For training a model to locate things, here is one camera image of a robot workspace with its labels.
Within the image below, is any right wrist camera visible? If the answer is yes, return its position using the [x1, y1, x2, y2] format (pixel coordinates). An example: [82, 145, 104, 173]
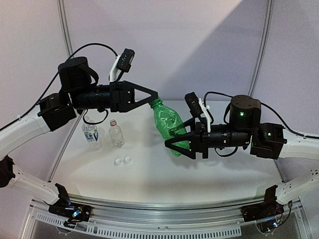
[184, 92, 214, 132]

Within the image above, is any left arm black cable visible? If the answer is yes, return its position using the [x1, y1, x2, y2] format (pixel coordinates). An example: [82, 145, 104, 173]
[0, 42, 120, 130]

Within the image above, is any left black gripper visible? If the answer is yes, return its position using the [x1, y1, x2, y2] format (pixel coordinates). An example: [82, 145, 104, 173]
[70, 78, 158, 111]

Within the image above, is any right aluminium wall post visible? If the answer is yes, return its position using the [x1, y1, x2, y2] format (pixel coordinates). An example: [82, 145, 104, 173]
[248, 0, 274, 97]

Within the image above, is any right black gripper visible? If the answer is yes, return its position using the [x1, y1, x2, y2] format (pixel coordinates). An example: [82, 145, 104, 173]
[163, 118, 251, 160]

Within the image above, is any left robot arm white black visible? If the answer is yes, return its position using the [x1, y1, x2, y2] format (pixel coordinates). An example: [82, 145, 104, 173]
[0, 56, 158, 216]

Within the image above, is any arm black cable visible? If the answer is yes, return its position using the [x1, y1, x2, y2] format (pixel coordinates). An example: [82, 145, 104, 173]
[0, 42, 120, 130]
[203, 91, 319, 157]

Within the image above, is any white bottle cap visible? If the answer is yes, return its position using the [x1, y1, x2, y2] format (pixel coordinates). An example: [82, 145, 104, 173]
[114, 158, 123, 166]
[124, 156, 133, 164]

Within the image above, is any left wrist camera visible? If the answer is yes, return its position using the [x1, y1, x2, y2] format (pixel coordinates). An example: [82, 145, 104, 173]
[109, 48, 135, 82]

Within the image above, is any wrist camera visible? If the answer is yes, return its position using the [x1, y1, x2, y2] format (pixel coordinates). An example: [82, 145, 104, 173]
[109, 48, 135, 82]
[184, 92, 214, 132]

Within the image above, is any green plastic bottle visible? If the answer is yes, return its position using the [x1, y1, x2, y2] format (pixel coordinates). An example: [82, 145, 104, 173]
[149, 96, 191, 158]

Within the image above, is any aluminium front rail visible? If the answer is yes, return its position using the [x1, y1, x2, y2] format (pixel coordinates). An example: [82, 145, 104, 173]
[22, 197, 311, 239]

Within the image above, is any left aluminium wall post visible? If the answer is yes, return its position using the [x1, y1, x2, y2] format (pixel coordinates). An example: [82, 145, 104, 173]
[57, 0, 73, 57]

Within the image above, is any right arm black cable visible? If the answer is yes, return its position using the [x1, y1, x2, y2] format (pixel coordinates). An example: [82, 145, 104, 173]
[203, 91, 319, 157]

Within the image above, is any crushed clear bottle red label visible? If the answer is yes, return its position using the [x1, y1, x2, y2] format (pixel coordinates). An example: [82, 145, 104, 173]
[109, 119, 125, 148]

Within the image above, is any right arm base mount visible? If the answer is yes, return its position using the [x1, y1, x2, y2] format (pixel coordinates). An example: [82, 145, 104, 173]
[240, 199, 293, 235]

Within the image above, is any aluminium wall post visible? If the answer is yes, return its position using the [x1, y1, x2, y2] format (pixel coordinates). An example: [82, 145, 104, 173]
[248, 0, 274, 97]
[57, 0, 73, 57]

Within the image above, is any clear labelled water bottle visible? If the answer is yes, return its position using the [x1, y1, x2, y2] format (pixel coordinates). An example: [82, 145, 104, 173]
[82, 116, 102, 151]

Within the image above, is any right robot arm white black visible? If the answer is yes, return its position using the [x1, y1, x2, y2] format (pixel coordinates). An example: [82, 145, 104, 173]
[165, 92, 319, 160]

